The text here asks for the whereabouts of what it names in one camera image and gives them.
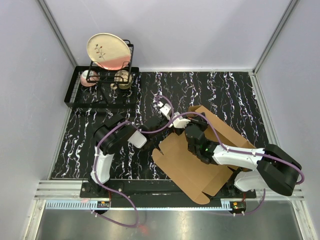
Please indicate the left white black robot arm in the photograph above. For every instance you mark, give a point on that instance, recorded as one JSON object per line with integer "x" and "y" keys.
{"x": 115, "y": 133}

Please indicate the beige ceramic cup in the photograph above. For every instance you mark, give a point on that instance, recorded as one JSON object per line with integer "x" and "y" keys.
{"x": 123, "y": 80}

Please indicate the right small control box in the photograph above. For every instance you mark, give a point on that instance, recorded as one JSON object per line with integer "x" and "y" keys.
{"x": 239, "y": 206}

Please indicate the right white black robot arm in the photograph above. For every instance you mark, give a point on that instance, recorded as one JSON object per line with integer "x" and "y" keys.
{"x": 268, "y": 167}

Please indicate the small control box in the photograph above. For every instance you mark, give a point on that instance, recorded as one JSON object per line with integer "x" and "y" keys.
{"x": 239, "y": 206}
{"x": 103, "y": 204}

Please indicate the pink white ceramic cup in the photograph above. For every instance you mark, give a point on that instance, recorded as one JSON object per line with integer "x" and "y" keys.
{"x": 89, "y": 78}

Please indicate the left small control box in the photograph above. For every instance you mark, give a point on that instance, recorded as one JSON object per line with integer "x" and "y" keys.
{"x": 103, "y": 204}

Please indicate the brown cardboard box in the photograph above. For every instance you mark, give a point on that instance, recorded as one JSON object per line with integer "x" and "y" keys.
{"x": 195, "y": 178}

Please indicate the cream pink floral plate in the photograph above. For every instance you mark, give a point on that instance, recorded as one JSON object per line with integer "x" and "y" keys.
{"x": 108, "y": 51}

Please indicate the black marble pattern mat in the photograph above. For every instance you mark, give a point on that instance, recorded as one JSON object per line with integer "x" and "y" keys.
{"x": 229, "y": 95}

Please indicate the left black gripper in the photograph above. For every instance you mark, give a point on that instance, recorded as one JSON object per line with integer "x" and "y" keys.
{"x": 170, "y": 129}

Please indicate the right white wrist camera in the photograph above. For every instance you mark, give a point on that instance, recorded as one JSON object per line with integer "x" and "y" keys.
{"x": 180, "y": 123}

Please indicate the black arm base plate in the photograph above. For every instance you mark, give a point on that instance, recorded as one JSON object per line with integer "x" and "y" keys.
{"x": 137, "y": 191}

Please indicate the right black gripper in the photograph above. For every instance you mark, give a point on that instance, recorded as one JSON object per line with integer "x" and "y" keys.
{"x": 199, "y": 121}

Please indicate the slotted aluminium rail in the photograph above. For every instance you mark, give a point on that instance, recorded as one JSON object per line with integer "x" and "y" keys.
{"x": 92, "y": 205}

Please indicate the black wire dish rack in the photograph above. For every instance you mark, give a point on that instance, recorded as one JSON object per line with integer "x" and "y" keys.
{"x": 101, "y": 96}

